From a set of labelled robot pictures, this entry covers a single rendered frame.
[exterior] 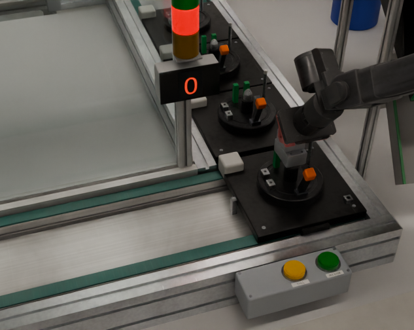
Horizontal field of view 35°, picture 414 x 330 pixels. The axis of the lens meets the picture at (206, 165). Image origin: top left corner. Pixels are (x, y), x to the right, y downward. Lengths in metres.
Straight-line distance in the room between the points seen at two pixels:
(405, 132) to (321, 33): 0.82
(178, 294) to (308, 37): 1.16
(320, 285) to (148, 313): 0.32
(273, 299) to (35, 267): 0.47
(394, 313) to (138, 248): 0.52
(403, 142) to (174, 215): 0.51
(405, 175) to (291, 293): 0.38
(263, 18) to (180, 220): 1.04
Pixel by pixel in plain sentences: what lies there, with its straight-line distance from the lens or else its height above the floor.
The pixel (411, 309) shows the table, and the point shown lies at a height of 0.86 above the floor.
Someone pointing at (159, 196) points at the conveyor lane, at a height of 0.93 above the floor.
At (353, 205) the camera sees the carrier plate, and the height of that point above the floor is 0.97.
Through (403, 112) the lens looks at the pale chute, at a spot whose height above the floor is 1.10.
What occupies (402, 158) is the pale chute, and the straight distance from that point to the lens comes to 1.38.
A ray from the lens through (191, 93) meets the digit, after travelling 1.27.
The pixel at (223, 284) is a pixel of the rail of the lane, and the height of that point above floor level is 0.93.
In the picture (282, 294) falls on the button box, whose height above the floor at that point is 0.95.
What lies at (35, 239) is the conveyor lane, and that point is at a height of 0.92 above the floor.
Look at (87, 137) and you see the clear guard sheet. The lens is 1.34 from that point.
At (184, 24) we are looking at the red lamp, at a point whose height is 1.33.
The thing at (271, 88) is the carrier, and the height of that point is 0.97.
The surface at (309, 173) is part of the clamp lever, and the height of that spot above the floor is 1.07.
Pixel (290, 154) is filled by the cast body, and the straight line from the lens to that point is 1.29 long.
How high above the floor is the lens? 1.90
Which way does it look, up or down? 40 degrees down
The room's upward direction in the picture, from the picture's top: straight up
